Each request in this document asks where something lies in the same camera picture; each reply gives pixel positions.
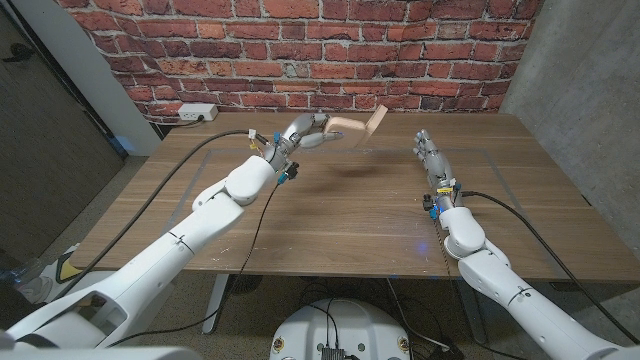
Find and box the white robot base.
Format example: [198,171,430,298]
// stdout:
[268,298,412,360]

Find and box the white table leg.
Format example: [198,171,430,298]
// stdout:
[201,273,231,335]

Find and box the yellow black floor item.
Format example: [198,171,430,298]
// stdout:
[54,252,84,284]

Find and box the beige jewelry box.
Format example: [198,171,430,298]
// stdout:
[323,103,390,150]

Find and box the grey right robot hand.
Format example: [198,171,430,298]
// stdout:
[412,128,464,206]

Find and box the black round floor object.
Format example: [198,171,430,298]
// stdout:
[227,273,264,297]

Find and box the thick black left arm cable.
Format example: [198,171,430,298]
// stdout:
[52,128,251,301]

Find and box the black floor cable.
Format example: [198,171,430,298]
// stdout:
[387,278,451,351]

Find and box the black floor adapter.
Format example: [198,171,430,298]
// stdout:
[429,344,466,360]

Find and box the grey sneaker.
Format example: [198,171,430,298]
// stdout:
[14,272,56,306]

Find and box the black door handle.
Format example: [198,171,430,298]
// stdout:
[2,43,35,64]

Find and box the grey table leg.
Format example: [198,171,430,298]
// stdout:
[457,279,489,344]

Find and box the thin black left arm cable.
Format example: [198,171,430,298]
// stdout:
[107,182,281,349]

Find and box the red brick printed backdrop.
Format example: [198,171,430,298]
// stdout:
[54,0,544,126]

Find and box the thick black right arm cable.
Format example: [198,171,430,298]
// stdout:
[459,189,640,346]

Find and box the thin braided right arm cable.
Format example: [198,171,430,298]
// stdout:
[434,217,456,279]

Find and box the white power strip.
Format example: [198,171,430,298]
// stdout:
[177,102,220,123]

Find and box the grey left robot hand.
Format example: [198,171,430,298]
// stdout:
[264,112,346,164]

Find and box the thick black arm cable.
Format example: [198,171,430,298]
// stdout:
[459,189,640,346]
[52,128,251,301]

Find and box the dark door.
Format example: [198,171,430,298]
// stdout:
[0,0,126,261]

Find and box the white robot torso edge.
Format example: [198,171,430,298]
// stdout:
[0,346,204,360]

